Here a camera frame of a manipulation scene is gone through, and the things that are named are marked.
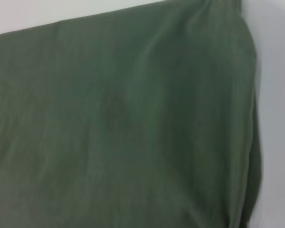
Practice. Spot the dark green FREE t-shirt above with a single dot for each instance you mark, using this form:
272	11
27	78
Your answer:
121	130

